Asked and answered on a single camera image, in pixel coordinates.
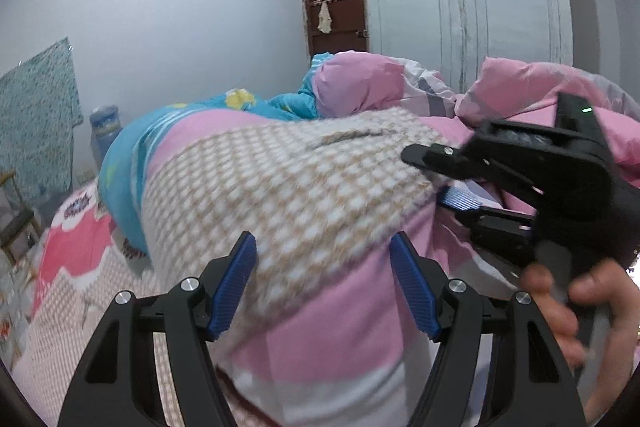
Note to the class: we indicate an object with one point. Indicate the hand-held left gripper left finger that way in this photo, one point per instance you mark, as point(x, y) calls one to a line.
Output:
point(235, 287)

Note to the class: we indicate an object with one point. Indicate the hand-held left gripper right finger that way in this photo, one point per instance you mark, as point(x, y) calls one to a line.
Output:
point(415, 287)

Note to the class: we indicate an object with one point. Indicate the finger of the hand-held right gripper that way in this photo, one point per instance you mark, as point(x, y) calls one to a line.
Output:
point(450, 159)
point(462, 201)

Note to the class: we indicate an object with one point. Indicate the beige white checkered sweater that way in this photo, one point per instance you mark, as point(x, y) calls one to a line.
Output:
point(300, 187)

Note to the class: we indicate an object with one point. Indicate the person's right hand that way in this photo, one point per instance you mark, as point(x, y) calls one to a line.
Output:
point(620, 307)

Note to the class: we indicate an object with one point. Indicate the pink and blue duvet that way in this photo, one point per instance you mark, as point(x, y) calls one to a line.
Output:
point(340, 332)

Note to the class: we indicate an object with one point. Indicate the pink floral fleece blanket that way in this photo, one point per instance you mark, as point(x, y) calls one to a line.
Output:
point(75, 242)

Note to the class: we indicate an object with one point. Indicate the cream hanging cloth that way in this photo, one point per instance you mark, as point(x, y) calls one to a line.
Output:
point(325, 22)

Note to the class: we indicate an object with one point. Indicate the blue water jug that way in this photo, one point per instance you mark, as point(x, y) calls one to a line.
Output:
point(105, 132)

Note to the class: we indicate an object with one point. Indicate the wooden chair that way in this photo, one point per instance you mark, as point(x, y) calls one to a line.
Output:
point(20, 219)

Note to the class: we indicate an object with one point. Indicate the teal floral hanging cloth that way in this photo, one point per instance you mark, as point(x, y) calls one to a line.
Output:
point(35, 117)

